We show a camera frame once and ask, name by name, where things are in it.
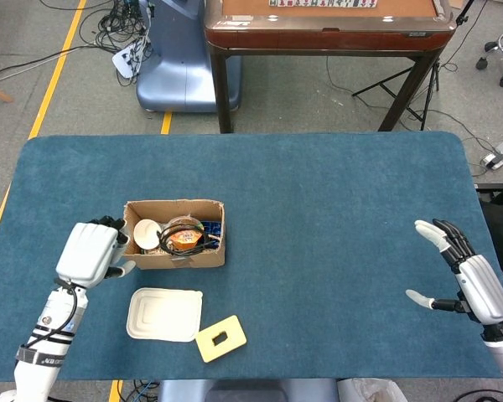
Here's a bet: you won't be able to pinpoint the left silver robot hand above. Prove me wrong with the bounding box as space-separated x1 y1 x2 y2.
54 215 137 290

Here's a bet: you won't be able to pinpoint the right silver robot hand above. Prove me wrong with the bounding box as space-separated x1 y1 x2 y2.
405 218 503 327

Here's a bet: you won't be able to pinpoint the black USB cable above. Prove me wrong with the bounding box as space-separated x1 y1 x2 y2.
157 224 219 256

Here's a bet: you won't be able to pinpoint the white plastic tray lid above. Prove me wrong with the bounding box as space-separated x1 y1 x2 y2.
126 286 204 343

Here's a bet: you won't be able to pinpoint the brown cardboard box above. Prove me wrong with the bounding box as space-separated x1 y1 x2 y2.
117 198 226 271

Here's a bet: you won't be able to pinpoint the yellow foam block with hole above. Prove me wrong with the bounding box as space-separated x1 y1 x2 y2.
194 314 248 363

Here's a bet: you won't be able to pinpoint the white paper cup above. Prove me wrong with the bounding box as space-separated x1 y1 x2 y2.
132 219 163 251

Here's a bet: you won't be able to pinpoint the orange jelly cup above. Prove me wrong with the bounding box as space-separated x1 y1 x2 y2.
167 215 205 252

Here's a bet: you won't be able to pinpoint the blue snack packet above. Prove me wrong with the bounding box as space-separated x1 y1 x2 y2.
200 219 224 249

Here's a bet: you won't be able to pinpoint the white plastic bag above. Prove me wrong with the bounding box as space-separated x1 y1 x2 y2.
338 378 408 402

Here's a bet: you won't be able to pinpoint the blue table cloth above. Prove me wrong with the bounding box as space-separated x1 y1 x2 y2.
0 131 503 382

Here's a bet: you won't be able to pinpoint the blue-grey robot torso base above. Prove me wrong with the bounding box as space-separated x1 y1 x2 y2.
157 379 340 402

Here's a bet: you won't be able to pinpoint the chrome wheeled stool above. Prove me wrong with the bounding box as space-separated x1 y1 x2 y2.
475 29 503 88

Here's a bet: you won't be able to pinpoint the black tripod stand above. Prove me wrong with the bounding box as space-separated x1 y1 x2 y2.
351 0 477 131

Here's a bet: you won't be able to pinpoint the brown mahjong table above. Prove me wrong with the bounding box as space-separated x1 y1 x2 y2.
204 0 454 134

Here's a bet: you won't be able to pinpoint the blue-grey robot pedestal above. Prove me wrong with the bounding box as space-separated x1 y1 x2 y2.
136 0 243 114

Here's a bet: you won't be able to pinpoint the long black floor cable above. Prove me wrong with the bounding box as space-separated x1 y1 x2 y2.
0 41 114 81

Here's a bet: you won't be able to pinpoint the tangled black cables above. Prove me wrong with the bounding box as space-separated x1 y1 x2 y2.
78 0 156 87

